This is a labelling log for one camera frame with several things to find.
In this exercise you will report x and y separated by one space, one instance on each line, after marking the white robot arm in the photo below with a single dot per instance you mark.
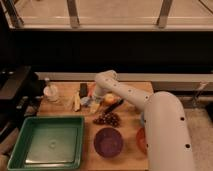
167 136

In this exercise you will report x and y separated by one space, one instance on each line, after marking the bunch of dark grapes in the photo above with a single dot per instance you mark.
111 119

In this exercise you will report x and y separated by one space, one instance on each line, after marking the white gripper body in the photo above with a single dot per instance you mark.
94 106

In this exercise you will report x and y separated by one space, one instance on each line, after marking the yellow banana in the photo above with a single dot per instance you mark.
76 102

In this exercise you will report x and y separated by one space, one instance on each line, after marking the orange carrot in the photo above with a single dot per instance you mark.
91 89

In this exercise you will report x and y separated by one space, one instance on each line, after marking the green plastic tray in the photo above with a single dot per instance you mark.
48 144

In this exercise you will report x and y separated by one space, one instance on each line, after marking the black rectangular block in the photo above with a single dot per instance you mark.
83 90

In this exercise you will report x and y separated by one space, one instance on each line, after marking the black equipment at left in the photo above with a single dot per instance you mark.
14 84

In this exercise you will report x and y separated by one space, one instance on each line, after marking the black handled utensil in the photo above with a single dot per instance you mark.
113 106

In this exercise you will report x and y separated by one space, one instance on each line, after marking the purple bowl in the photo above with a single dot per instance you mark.
108 142

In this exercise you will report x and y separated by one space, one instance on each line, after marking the orange fruit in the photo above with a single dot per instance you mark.
110 99

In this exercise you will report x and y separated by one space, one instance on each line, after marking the red bowl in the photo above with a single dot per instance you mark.
141 141

